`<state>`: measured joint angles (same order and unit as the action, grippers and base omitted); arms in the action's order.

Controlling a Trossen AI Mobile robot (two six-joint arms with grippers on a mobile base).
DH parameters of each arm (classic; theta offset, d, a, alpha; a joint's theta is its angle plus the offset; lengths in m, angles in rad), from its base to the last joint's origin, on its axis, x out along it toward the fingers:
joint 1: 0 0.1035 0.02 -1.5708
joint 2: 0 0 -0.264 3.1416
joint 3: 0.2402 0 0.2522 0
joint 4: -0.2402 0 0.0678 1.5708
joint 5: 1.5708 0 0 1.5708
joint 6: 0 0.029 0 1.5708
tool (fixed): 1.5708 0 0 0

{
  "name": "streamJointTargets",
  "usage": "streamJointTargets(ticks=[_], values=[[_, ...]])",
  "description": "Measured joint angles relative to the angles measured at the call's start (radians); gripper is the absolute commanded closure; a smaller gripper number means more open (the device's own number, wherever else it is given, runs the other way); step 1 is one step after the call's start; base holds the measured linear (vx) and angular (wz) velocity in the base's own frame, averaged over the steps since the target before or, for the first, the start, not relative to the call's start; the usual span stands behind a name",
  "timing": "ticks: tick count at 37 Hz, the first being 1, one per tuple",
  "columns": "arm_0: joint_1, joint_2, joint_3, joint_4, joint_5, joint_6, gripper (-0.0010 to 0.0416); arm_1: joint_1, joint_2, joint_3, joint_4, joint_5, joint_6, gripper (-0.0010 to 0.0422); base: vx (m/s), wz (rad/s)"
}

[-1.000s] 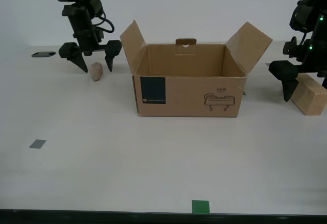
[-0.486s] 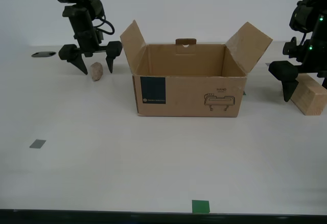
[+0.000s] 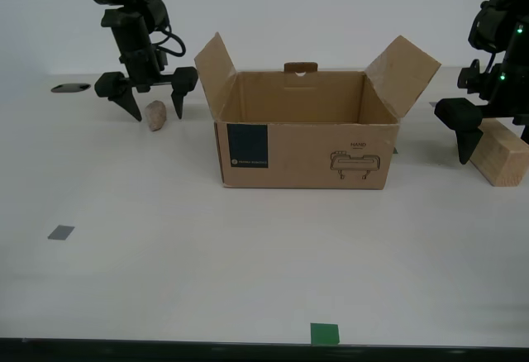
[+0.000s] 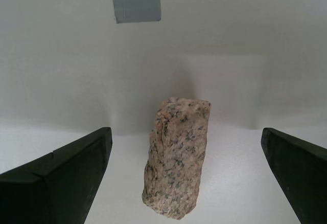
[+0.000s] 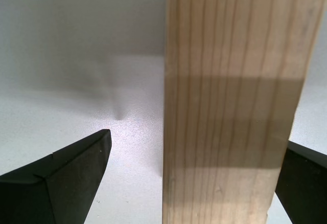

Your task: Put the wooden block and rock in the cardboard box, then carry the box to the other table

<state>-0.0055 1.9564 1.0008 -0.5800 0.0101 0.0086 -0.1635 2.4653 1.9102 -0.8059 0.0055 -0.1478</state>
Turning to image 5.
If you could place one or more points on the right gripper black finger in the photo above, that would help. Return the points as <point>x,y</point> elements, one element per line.
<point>306,188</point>
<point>58,183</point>

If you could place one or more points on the light wooden block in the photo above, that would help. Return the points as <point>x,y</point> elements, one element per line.
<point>230,93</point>

